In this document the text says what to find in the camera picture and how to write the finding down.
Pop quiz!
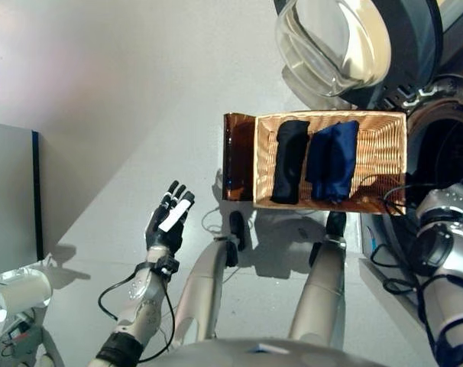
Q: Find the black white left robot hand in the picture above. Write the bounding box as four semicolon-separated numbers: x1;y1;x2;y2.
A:
145;180;196;255

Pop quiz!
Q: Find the black garment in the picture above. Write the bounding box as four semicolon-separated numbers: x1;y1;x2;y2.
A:
270;120;311;205

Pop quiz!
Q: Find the blue garment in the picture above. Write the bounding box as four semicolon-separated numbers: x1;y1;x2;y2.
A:
304;120;361;202

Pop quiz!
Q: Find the dark grey washing machine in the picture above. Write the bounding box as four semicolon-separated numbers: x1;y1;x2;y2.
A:
359;22;463;333

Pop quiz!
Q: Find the round glass washing machine door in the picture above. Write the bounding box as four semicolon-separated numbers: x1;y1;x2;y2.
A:
274;0;445;110

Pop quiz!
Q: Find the brown translucent plastic stool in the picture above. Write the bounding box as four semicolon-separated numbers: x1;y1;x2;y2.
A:
222;112;261;202

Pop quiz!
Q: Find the white robot device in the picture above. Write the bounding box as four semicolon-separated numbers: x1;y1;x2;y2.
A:
0;263;63;367

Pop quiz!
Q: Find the grey robot torso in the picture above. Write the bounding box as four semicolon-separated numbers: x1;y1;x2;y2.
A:
154;338;393;367

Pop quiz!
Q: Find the grey cabinet with blue edge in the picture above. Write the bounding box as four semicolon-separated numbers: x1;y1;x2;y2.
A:
0;121;45;278

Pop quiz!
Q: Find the blue white label sticker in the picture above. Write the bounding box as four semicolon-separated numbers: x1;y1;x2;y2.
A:
363;224;378;254

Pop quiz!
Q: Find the wicker laundry basket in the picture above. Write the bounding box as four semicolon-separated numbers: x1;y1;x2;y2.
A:
252;110;408;216

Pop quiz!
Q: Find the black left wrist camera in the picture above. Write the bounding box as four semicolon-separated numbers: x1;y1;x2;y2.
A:
151;256;180;276

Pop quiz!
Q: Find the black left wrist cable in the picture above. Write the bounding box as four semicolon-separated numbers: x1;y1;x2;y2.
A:
98;267;176;362

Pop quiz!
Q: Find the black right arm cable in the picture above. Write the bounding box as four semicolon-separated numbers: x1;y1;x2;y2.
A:
371;183;463;367

